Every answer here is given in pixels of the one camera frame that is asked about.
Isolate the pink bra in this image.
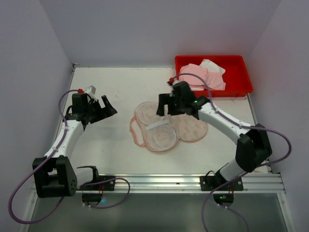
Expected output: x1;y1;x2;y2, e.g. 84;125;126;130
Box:
178;59;226;91

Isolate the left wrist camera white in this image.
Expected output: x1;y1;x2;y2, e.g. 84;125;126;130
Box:
84;86;97;101

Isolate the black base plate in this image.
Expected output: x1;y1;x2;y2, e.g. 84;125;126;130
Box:
79;175;115;192
199;175;244;191

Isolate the aluminium mounting rail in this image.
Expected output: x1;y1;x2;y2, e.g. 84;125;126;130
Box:
69;172;285;193

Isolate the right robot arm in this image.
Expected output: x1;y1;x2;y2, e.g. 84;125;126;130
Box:
156;81;272;187

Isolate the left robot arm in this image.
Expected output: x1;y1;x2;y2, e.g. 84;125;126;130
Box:
32;92;117;198

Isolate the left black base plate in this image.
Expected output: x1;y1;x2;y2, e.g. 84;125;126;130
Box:
79;175;115;192

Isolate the red plastic tray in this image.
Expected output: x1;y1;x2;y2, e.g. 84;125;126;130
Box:
175;55;253;98

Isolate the purple cable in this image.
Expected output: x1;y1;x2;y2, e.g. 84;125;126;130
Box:
169;73;293;232
8;88;131;224

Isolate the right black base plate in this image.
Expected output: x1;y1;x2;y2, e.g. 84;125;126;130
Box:
199;175;244;191

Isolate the floral laundry bag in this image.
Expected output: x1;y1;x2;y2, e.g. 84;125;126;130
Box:
129;101;208;152

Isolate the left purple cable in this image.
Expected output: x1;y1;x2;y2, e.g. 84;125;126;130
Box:
8;88;131;224

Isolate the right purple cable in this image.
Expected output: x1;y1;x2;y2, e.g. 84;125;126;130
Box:
169;73;293;232

